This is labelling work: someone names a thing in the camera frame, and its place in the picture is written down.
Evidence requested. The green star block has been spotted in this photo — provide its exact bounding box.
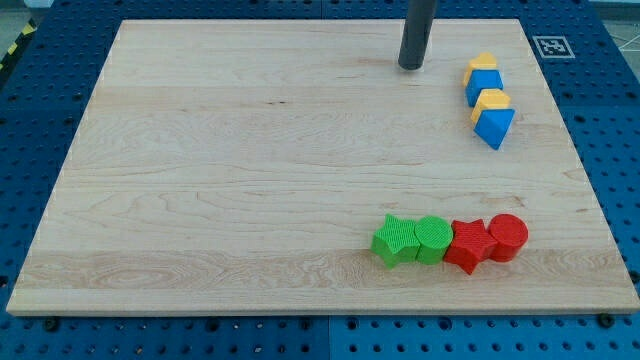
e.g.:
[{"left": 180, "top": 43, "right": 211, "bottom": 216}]
[{"left": 371, "top": 214, "right": 421, "bottom": 268}]

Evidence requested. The blue triangle block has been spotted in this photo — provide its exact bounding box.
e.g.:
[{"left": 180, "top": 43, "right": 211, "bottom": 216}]
[{"left": 474, "top": 108, "right": 516, "bottom": 150}]

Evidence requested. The blue cube block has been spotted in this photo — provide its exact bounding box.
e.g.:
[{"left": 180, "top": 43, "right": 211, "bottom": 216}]
[{"left": 465, "top": 69, "right": 504, "bottom": 107}]

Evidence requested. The black screw bottom left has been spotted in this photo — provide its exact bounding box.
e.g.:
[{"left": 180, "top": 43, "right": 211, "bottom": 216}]
[{"left": 42, "top": 317, "right": 60, "bottom": 332}]

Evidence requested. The red star block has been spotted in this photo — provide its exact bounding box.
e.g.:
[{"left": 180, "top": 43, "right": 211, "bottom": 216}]
[{"left": 443, "top": 219, "right": 497, "bottom": 275}]

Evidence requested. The white fiducial marker tag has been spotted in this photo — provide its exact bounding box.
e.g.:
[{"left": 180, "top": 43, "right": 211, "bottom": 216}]
[{"left": 532, "top": 35, "right": 575, "bottom": 59}]

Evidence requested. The yellow heart block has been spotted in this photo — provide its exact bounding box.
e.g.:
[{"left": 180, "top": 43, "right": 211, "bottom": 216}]
[{"left": 462, "top": 52, "right": 498, "bottom": 87}]

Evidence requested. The black screw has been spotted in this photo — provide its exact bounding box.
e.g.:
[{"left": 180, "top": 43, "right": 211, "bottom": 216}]
[
  {"left": 42, "top": 317, "right": 60, "bottom": 332},
  {"left": 597, "top": 313, "right": 616, "bottom": 329}
]

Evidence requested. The yellow hexagon block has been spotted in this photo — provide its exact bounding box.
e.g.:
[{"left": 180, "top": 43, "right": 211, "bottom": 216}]
[{"left": 470, "top": 88, "right": 511, "bottom": 124}]

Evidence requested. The light wooden board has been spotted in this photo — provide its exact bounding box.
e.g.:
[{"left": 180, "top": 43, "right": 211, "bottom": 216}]
[{"left": 7, "top": 19, "right": 639, "bottom": 316}]

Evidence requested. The black screw bottom right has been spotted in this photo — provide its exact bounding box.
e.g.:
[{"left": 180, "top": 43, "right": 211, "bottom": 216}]
[{"left": 597, "top": 313, "right": 616, "bottom": 329}]

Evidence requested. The red cylinder block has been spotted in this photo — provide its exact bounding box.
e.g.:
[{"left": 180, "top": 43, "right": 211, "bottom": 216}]
[{"left": 488, "top": 214, "right": 529, "bottom": 262}]

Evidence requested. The green cylinder block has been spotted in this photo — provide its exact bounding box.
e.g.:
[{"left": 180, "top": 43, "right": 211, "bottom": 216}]
[{"left": 414, "top": 216, "right": 453, "bottom": 265}]

